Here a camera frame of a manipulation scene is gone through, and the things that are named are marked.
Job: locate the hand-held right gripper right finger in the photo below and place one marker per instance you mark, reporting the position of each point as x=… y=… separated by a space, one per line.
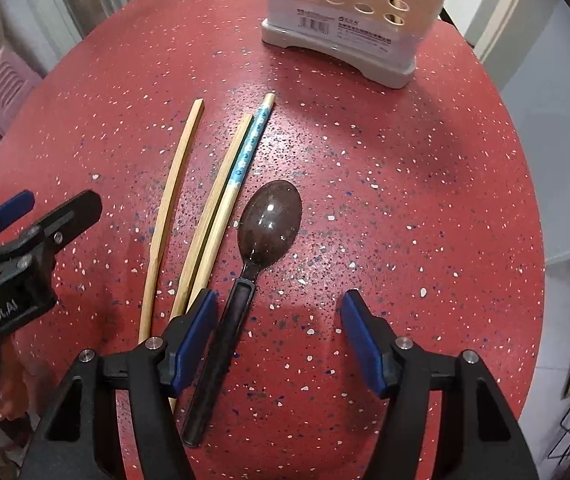
x=365 y=345

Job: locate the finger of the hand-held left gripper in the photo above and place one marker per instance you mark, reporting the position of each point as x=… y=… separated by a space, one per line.
x=7 y=212
x=72 y=215

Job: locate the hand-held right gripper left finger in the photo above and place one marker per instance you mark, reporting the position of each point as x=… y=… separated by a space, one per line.
x=196 y=340

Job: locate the plain wooden chopstick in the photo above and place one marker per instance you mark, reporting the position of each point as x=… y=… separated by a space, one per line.
x=210 y=220
x=172 y=200

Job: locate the blue patterned wooden chopstick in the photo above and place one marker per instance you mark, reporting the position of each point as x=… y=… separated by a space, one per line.
x=246 y=160

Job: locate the beige cutlery holder grey base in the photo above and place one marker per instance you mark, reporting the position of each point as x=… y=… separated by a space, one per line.
x=345 y=55

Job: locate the person's left hand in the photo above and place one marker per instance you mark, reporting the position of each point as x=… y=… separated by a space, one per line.
x=12 y=392

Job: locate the pink plastic stool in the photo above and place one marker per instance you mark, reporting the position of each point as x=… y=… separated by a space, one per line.
x=7 y=85

